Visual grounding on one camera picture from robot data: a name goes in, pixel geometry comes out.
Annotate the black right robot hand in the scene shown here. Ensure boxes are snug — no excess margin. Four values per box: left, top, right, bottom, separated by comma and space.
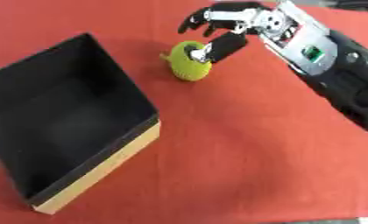
176, 1, 273, 64

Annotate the cardboard box with black inside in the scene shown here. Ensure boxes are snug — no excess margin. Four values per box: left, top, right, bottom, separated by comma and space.
0, 32, 163, 215

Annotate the green knitted toy fruit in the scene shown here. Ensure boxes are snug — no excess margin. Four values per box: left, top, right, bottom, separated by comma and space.
159, 40, 215, 82

